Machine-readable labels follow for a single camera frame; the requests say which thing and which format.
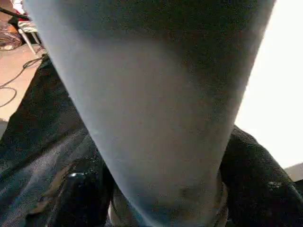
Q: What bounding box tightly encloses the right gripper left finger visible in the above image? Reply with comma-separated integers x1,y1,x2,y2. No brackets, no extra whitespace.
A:
26,150,115,227

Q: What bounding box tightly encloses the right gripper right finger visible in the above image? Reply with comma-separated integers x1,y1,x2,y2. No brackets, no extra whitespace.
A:
220,126,303,227

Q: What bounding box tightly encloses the white plastic table top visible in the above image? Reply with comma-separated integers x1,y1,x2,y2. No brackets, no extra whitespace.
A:
234,0,303,183

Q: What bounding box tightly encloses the white plastic table leg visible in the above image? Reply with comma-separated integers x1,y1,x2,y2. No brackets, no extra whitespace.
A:
24,0,278,227

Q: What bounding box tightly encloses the black plastic mat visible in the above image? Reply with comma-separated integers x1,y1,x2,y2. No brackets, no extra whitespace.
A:
0,54,303,227

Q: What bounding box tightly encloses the white plastic stool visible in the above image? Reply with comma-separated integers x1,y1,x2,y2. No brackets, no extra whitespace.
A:
17,20,42,55

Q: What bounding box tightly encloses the thin black floor cable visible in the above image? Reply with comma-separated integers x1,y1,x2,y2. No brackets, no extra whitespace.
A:
0,56,44,109

